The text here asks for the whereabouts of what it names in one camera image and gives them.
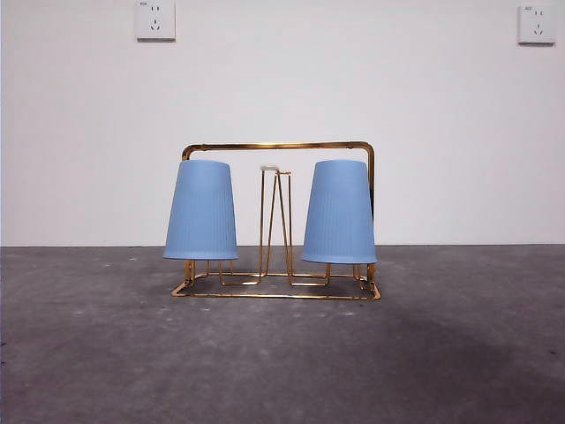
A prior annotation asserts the blue ribbed plastic cup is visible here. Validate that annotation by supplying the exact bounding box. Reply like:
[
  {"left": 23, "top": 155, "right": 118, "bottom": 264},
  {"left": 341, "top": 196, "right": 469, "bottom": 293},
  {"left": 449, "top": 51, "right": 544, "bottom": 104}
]
[
  {"left": 162, "top": 159, "right": 240, "bottom": 261},
  {"left": 300, "top": 159, "right": 379, "bottom": 265}
]

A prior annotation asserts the gold wire cup rack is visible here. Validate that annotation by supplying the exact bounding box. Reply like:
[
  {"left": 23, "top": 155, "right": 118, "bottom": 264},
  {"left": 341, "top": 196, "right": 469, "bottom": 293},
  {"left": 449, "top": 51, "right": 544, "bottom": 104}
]
[{"left": 170, "top": 140, "right": 382, "bottom": 302}]

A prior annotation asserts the white wall socket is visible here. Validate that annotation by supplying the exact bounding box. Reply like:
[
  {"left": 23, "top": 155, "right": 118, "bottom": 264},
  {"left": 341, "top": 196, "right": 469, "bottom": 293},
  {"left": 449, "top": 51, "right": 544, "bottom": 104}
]
[
  {"left": 517, "top": 4, "right": 557, "bottom": 46},
  {"left": 135, "top": 0, "right": 177, "bottom": 43}
]

